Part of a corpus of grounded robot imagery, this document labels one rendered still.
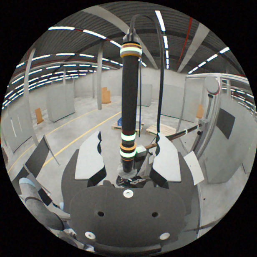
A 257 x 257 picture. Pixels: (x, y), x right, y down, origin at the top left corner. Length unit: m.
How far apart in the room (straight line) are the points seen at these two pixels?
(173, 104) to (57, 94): 7.36
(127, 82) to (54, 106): 6.14
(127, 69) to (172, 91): 5.54
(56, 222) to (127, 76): 0.48
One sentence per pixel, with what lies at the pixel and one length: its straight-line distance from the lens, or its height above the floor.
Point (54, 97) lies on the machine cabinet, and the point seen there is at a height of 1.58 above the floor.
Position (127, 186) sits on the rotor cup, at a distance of 0.56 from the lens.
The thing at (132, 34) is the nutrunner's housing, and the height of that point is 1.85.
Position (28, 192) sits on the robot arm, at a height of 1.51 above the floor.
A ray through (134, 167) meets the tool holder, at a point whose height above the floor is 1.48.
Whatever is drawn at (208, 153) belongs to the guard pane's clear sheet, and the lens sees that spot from 0.95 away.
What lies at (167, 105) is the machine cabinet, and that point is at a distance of 5.77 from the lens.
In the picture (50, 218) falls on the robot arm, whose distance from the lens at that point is 0.38.
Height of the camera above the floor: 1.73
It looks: 29 degrees down
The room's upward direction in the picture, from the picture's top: 2 degrees clockwise
